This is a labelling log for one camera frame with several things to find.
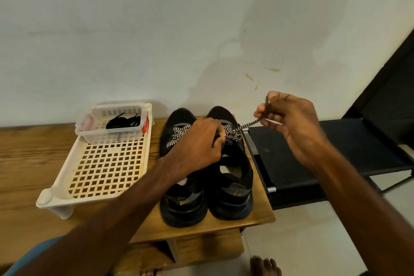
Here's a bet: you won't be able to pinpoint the person's left hand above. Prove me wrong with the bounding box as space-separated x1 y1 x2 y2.
167 117 226 179

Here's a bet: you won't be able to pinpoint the person's right hand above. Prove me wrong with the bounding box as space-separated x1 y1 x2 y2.
254 91 331 169

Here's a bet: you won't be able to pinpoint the black white patterned shoelace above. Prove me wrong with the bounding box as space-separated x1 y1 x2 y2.
166 124 193 150
220 94 283 144

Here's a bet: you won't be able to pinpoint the black shoe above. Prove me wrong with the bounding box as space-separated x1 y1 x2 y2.
205 106 254 221
159 107 209 228

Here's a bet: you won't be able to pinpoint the black shoelaces bundle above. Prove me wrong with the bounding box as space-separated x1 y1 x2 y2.
105 112 142 130

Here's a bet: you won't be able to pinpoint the person's right forearm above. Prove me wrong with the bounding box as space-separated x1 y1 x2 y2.
303 143 414 276

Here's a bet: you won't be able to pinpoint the person's left forearm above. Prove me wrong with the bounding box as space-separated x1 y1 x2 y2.
13 156 195 276

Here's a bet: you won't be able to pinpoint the person's blue shorts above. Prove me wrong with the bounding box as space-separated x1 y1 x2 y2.
3 237 62 276

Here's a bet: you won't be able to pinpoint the black shoe rack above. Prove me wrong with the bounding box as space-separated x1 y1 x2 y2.
242 117 414 210

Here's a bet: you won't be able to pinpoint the large white plastic tray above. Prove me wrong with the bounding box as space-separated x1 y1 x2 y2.
36 102 154 220

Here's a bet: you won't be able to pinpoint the dark door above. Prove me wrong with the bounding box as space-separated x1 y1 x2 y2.
343 27 414 151

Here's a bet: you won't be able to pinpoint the small white plastic basket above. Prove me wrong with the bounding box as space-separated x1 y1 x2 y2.
75 103 151 144

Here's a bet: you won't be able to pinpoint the low wooden table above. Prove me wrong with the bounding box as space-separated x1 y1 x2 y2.
0 116 276 276

